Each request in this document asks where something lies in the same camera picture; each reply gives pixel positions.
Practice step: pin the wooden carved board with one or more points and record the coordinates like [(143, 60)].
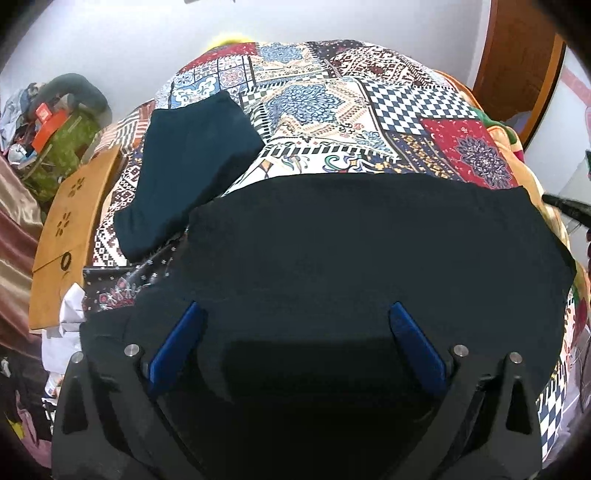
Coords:
[(69, 240)]

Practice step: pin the dark teal folded garment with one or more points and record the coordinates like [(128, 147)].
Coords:
[(184, 180)]

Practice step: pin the brown satin curtain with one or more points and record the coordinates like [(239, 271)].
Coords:
[(16, 258)]

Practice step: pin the white crumpled cloth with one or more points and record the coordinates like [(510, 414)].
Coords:
[(62, 337)]

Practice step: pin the yellow green pillow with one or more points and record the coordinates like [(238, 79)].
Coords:
[(228, 41)]

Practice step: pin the orange box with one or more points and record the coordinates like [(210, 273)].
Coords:
[(48, 122)]

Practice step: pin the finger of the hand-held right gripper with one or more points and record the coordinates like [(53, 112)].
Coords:
[(569, 206)]

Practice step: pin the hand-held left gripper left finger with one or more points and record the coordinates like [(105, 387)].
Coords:
[(178, 339)]

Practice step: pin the black pants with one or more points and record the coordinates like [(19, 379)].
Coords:
[(364, 272)]

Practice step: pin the wooden door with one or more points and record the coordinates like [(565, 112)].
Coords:
[(517, 69)]

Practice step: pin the green patterned bag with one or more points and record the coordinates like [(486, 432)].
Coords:
[(62, 152)]

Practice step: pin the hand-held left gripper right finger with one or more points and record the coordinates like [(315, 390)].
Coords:
[(415, 341)]

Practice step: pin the patchwork printed bedsheet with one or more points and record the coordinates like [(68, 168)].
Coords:
[(323, 106)]

